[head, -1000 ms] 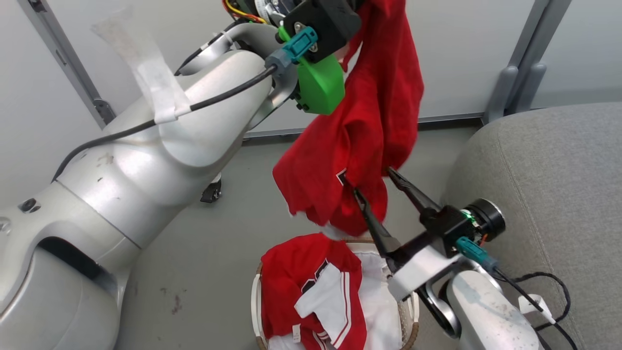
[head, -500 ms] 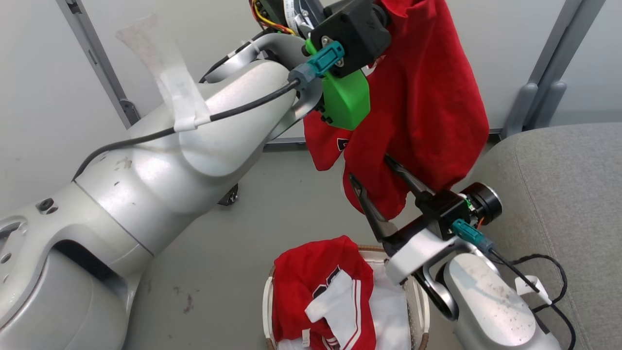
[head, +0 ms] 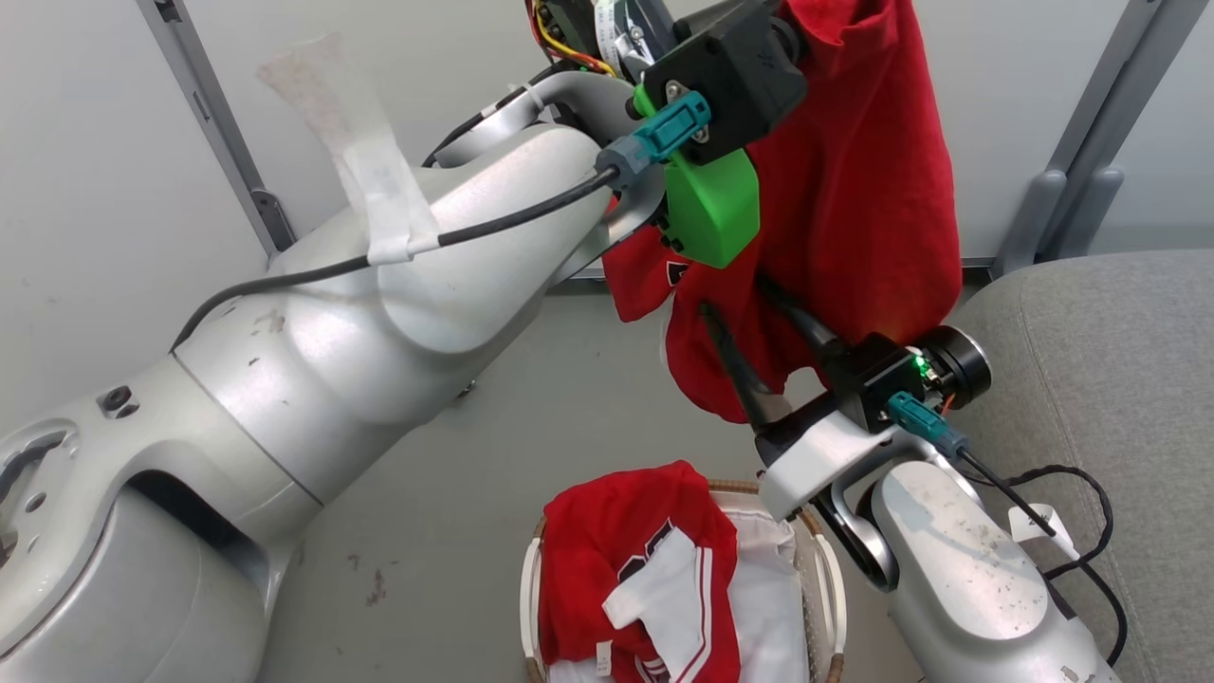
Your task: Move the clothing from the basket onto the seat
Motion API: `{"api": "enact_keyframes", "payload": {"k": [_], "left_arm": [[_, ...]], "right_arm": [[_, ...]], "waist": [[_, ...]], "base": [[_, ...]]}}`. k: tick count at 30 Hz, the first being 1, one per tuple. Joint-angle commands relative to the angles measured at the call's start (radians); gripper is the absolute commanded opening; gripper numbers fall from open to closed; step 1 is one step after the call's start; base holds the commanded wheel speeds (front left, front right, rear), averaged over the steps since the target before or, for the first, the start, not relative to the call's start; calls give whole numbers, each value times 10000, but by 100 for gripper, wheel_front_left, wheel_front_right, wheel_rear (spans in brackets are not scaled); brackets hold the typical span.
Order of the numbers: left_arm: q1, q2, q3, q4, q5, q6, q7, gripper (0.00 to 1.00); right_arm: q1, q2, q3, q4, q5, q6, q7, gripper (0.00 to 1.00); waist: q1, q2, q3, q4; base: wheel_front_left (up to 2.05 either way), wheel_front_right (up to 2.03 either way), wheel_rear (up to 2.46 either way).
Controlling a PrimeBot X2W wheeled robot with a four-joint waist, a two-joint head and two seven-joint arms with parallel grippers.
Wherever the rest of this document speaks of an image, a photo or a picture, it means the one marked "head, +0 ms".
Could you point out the grey metal partition post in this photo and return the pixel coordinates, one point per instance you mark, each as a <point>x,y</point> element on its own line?
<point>218,123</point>
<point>1091,142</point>

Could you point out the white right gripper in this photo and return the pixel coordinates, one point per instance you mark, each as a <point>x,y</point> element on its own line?
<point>825,455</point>

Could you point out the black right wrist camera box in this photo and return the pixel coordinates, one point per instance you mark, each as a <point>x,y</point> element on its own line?
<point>882,375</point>

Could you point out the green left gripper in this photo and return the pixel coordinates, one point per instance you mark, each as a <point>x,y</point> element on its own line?
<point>711,204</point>

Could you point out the white laundry basket brown rim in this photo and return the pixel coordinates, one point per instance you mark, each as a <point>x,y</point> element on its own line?
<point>830,588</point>

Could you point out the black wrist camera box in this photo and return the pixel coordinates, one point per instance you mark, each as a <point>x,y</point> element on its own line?
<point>882,375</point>
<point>744,71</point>

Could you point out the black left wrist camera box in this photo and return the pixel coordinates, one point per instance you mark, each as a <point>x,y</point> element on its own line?
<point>744,71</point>

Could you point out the grey fabric sofa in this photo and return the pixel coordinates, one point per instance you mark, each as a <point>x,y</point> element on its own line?
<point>1119,379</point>

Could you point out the plain red garment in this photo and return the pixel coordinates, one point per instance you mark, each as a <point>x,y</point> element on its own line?
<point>854,190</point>

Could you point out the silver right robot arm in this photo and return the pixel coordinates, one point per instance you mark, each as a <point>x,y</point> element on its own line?
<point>958,579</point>

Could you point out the white tape strip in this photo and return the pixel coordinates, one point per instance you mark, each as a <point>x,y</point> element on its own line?
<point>379,180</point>

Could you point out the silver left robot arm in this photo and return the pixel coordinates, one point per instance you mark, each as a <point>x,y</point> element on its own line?
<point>313,360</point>

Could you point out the red jersey white striped sleeves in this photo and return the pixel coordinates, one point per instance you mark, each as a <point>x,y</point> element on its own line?
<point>593,560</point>

